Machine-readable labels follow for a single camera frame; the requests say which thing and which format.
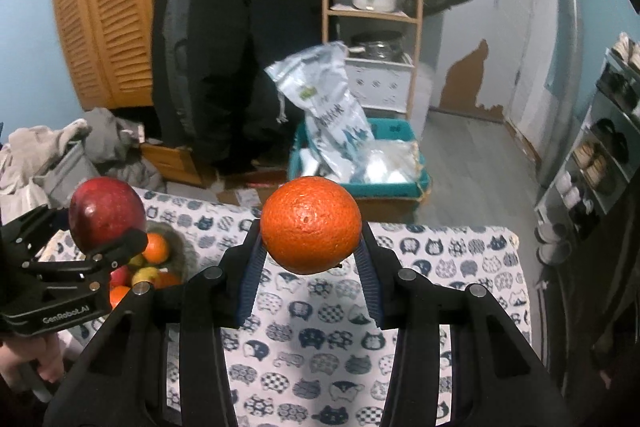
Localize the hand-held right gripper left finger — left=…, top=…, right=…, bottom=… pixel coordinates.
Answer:
left=44, top=227, right=266, bottom=427

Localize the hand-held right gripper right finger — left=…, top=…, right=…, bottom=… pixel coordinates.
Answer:
left=352, top=222, right=576, bottom=427

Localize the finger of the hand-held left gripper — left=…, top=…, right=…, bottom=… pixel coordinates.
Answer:
left=0, top=204, right=76, bottom=258
left=22, top=228, right=149, bottom=293

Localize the large orange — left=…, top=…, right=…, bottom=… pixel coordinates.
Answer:
left=141, top=232, right=172, bottom=264

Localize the dark patterned glass bowl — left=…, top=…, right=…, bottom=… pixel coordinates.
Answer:
left=107, top=221, right=196, bottom=308

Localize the person's left hand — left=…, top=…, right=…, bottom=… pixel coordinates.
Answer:
left=0, top=331, right=67, bottom=392

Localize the grey tote bag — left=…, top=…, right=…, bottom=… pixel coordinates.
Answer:
left=32, top=142, right=101, bottom=208

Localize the plain cardboard box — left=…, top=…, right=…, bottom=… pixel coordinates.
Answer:
left=350, top=192, right=428, bottom=224

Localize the cardboard box with red label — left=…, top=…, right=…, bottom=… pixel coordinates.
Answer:
left=215, top=172, right=296, bottom=208

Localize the cat print tablecloth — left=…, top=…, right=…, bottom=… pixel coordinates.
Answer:
left=42, top=187, right=533, bottom=427

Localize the wooden drawer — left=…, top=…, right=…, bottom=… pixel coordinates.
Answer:
left=140, top=142, right=216, bottom=188

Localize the grey clothes pile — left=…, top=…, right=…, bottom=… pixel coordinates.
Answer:
left=82, top=107, right=163, bottom=192

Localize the clear plastic bag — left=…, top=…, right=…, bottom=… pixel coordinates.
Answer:
left=350, top=142, right=426, bottom=185

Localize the white printed bag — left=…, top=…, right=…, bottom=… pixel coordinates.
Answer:
left=265, top=42, right=373, bottom=182

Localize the white drawer basket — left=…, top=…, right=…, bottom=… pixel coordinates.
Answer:
left=345, top=52, right=416, bottom=112

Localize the grey jacket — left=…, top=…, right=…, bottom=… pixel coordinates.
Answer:
left=167, top=0, right=198, bottom=148

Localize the wooden louvered wardrobe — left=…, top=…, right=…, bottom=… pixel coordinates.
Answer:
left=50, top=0, right=196, bottom=110

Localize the grey shoe rack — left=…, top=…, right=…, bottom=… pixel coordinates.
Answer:
left=535, top=47, right=640, bottom=258

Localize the black coat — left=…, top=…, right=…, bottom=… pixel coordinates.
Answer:
left=151, top=0, right=326, bottom=175

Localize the steel basin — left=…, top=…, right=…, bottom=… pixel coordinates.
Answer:
left=350, top=32, right=403, bottom=60

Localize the shoe rack with shoes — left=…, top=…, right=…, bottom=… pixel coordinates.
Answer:
left=537, top=32, right=640, bottom=258

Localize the wooden shelf rack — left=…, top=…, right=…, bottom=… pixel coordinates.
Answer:
left=320, top=0, right=426, bottom=122

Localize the grey vertical panel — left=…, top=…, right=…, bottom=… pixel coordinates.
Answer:
left=542, top=0, right=588, bottom=168

